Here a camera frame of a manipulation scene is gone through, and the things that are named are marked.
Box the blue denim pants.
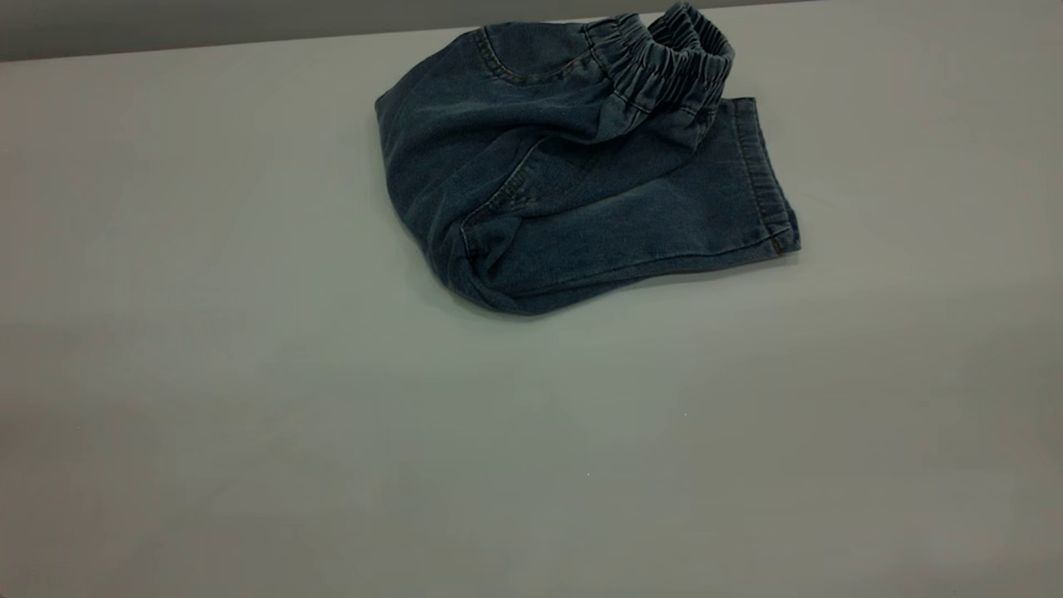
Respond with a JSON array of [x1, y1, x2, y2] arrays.
[[374, 2, 803, 316]]

